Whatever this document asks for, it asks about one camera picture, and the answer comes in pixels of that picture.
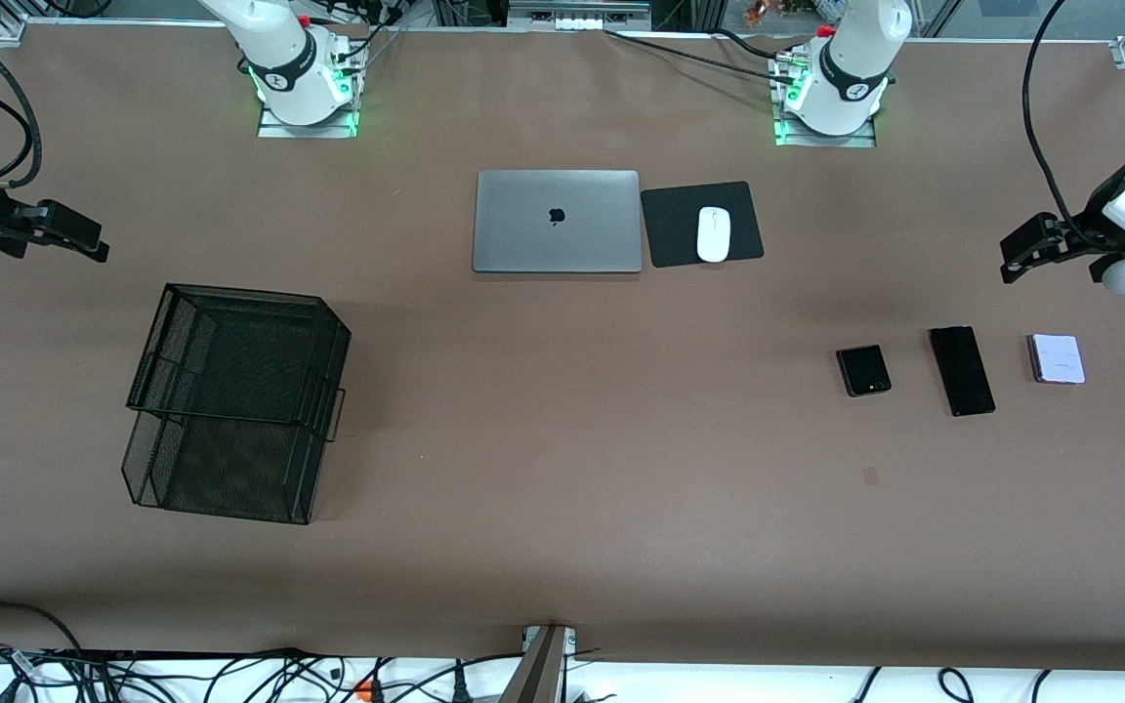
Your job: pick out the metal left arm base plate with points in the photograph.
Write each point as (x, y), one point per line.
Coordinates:
(860, 142)

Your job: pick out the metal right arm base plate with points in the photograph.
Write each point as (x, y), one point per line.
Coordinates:
(274, 130)

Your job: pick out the white lavender flip phone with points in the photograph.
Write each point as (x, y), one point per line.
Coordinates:
(1058, 358)

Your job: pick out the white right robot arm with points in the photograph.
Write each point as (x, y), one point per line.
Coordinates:
(294, 68)

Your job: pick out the silver power strip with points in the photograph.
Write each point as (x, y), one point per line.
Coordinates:
(577, 21)

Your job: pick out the silver closed laptop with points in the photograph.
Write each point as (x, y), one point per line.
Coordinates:
(523, 234)

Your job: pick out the long black smartphone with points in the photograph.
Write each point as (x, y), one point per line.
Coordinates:
(962, 371)

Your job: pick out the black mesh two-tier tray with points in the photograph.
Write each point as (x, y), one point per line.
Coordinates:
(230, 361)

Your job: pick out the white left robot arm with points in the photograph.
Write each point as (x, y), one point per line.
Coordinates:
(851, 59)

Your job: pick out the black mouse pad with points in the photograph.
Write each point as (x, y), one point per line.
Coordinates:
(670, 229)

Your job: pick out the white computer mouse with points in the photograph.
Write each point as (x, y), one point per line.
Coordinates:
(714, 239)

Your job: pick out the small black flip phone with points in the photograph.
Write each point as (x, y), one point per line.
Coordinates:
(863, 371)

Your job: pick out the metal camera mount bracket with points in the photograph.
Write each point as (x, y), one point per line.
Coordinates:
(543, 674)

